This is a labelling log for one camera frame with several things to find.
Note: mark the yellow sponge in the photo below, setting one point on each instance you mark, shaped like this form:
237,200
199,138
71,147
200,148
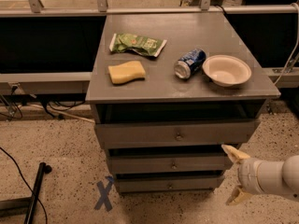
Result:
125,72

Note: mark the blue soda can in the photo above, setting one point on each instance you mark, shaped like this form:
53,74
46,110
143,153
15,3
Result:
189,63

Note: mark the green chip bag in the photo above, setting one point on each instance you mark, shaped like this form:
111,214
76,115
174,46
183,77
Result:
141,45

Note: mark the grey drawer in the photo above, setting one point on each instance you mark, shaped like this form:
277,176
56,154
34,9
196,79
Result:
150,165
169,183
175,134

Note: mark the white bowl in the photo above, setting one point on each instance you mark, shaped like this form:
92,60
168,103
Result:
226,71

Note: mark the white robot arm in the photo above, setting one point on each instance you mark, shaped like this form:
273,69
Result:
280,178

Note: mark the grey bottom drawer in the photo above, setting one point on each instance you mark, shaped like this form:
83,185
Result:
169,183

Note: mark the black stand leg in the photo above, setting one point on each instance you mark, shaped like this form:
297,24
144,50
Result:
26,205

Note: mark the grey drawer cabinet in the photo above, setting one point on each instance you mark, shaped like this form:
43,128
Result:
163,97

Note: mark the blue tape cross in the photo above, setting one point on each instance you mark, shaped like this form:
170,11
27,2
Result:
104,191

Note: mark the grey top drawer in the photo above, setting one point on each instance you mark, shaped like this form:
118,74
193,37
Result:
175,134

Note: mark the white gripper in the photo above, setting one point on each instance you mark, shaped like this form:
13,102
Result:
247,175

